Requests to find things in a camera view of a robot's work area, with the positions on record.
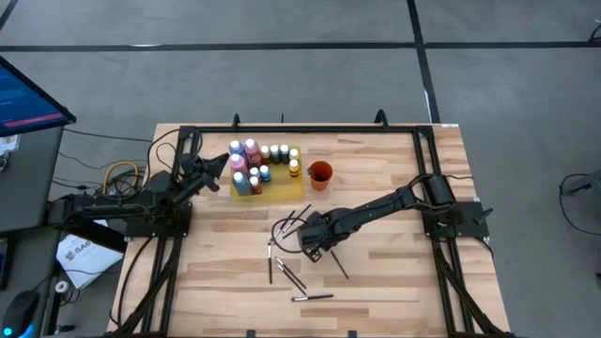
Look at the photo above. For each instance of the small blue paint bottle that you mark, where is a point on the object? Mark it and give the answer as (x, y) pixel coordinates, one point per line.
(284, 152)

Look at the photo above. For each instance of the large blue paint bottle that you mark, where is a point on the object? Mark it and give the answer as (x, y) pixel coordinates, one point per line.
(236, 148)

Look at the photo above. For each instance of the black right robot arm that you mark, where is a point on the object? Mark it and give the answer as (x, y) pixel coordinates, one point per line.
(375, 206)

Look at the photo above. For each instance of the black computer mouse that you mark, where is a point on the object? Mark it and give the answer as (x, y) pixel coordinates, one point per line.
(19, 312)

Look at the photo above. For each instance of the white tape roll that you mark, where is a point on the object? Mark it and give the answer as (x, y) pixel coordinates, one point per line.
(61, 287)

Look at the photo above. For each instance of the small green paint bottle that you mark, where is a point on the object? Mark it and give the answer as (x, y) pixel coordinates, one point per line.
(274, 153)

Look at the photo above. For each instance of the black slanted bar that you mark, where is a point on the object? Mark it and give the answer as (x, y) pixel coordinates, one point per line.
(94, 235)

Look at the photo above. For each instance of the small teal paint bottle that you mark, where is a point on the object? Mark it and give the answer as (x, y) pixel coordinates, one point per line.
(265, 173)

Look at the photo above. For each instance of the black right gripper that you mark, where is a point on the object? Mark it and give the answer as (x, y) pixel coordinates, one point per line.
(312, 235)

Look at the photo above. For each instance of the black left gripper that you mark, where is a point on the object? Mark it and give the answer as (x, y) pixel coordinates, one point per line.
(193, 171)

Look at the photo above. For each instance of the yellow translucent plastic bin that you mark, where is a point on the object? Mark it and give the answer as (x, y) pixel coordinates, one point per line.
(282, 188)

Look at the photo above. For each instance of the orange plastic cup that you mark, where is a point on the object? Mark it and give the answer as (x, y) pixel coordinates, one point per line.
(321, 186)

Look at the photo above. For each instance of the white table edge label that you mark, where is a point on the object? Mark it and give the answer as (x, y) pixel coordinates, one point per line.
(450, 125)

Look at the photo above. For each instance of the small orange paint bottle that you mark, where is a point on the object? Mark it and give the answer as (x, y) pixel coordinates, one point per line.
(265, 154)

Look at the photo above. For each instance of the large teal paint bottle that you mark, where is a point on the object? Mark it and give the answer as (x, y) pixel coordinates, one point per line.
(241, 183)

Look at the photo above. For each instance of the computer monitor blue screen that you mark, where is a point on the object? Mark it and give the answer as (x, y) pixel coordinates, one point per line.
(23, 101)

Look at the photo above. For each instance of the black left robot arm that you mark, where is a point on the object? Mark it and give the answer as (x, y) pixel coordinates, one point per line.
(117, 206)

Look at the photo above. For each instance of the large red paint bottle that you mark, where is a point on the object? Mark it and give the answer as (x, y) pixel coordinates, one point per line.
(252, 150)

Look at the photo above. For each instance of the large pink paint bottle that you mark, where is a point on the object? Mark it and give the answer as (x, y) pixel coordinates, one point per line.
(237, 163)

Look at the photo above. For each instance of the white paper sheet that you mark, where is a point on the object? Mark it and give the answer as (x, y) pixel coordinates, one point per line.
(87, 258)

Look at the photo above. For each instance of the small red-orange paint bottle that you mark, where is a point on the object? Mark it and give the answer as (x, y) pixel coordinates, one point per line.
(256, 185)

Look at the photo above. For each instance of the small crimson paint bottle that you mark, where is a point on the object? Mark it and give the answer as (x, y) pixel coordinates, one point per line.
(254, 172)

